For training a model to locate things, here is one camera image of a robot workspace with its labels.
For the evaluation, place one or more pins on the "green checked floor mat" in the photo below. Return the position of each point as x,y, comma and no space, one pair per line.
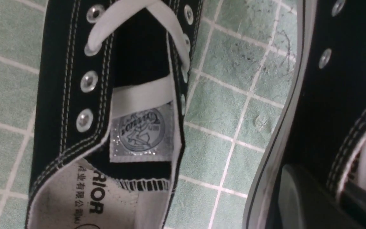
242,70

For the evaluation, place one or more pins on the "black canvas sneaker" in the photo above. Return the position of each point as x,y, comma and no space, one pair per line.
322,127
111,100

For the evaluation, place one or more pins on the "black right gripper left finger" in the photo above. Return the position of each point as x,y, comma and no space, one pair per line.
303,204

